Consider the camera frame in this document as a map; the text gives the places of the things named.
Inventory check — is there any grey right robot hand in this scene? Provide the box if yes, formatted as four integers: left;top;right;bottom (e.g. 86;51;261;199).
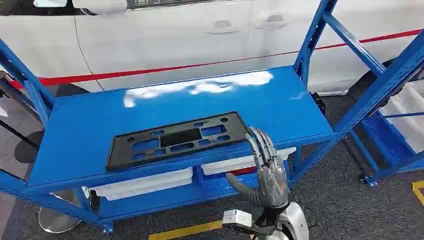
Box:
225;126;290;210

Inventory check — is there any red part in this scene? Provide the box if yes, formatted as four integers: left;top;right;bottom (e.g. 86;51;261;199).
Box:
230;166;258;177

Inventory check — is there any white plastic bin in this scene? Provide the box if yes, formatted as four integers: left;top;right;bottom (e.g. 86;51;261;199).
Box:
200;147;297;177
88;167;194;202

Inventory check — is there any yellow floor tape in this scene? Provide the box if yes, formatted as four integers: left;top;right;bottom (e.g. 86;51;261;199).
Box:
411;180;424;207
148;219;224;240

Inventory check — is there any blue metal shelf rack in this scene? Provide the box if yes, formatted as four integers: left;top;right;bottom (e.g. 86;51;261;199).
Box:
347;66;424;188
0;0;424;234

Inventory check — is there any black car tyre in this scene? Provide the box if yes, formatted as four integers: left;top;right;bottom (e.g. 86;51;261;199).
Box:
344;57;424;114

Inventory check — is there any white car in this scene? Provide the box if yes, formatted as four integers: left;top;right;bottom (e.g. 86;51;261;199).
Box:
0;0;424;97

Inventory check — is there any chrome round stand base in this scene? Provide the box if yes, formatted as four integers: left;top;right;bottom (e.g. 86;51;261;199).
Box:
37;188;92;235

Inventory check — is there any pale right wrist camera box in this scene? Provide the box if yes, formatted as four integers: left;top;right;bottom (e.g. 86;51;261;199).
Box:
221;209;254;230

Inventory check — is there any black plastic licence plate bracket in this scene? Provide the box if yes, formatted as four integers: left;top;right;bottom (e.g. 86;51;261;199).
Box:
105;111;252;172

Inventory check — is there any white car door handle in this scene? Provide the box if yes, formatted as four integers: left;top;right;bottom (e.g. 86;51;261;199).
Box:
254;14;290;30
206;20;241;35

